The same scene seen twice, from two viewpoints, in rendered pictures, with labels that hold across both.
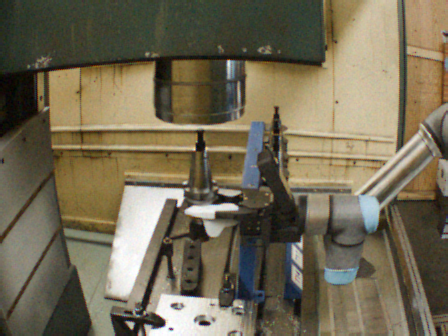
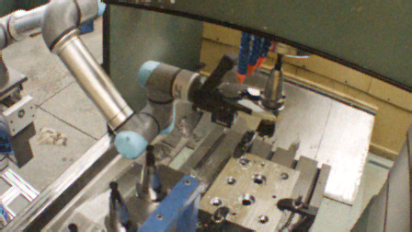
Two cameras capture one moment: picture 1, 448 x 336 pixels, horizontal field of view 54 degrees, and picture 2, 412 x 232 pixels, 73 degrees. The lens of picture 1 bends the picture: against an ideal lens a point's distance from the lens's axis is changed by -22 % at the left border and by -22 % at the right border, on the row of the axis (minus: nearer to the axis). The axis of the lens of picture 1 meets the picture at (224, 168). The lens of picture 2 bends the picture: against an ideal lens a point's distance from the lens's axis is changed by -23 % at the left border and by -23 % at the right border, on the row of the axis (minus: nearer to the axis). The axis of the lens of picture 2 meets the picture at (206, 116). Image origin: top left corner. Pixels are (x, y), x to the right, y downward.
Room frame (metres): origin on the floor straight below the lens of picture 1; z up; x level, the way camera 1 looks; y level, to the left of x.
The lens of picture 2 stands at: (1.57, 0.10, 1.72)
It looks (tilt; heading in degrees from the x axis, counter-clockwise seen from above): 35 degrees down; 197
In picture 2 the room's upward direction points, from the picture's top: 6 degrees clockwise
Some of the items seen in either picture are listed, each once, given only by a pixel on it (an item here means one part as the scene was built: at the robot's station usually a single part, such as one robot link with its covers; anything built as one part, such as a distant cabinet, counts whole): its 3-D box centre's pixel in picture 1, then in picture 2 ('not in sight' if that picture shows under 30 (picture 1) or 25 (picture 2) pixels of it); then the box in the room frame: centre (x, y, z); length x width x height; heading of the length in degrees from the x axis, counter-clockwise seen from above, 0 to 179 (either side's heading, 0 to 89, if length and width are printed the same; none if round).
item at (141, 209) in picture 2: not in sight; (136, 208); (1.23, -0.12, 1.21); 0.07 x 0.05 x 0.01; 85
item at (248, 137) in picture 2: not in sight; (242, 150); (0.68, -0.04, 0.97); 0.13 x 0.03 x 0.15; 175
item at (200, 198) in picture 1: (200, 191); (271, 99); (0.90, 0.04, 1.32); 0.06 x 0.06 x 0.03
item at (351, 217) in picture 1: (352, 216); (161, 79); (0.87, -0.24, 1.27); 0.11 x 0.08 x 0.09; 85
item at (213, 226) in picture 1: (212, 222); (263, 105); (0.86, 0.02, 1.28); 0.09 x 0.03 x 0.06; 98
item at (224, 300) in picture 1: (227, 296); (214, 227); (1.03, -0.01, 0.97); 0.13 x 0.03 x 0.15; 175
